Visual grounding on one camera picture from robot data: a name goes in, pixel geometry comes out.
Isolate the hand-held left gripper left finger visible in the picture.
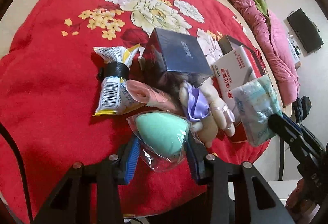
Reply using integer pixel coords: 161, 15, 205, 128
33, 137, 141, 224

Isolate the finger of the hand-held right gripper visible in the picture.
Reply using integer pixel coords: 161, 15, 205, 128
282, 114, 322, 149
268, 113, 321, 160

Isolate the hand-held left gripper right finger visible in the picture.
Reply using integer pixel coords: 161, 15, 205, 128
184, 137, 295, 224

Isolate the green white tissue pack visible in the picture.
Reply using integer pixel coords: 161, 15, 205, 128
232, 75, 284, 148

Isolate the green makeup sponge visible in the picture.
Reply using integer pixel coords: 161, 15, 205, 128
127, 110, 203, 172

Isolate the red box with pink inside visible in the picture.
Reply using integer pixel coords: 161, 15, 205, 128
218, 35, 267, 144

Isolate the beige teddy bear purple dress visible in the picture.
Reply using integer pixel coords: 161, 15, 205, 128
177, 78, 236, 149

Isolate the pink packet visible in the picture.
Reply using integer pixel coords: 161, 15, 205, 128
125, 79, 183, 114

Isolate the person's right hand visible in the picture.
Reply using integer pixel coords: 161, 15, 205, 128
285, 180, 317, 223

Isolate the black bag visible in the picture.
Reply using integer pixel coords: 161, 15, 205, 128
292, 96, 312, 122

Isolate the yellow white snack packet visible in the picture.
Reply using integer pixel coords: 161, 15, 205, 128
92, 43, 144, 117

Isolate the white carton with red print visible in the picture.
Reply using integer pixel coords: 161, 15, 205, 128
211, 45, 258, 122

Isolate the pink quilt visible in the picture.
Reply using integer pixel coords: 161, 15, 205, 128
214, 0, 300, 107

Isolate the black clip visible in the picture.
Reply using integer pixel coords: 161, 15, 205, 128
97, 61, 130, 80

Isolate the black television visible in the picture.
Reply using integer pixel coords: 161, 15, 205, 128
286, 8, 325, 55

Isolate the red floral blanket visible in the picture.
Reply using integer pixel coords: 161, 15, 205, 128
0, 0, 282, 217

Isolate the dark blue box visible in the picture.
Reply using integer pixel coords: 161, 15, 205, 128
140, 28, 213, 89

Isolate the green cloth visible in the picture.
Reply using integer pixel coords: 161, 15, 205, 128
247, 0, 269, 18

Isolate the black cable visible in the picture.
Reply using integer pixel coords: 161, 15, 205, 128
0, 122, 34, 224

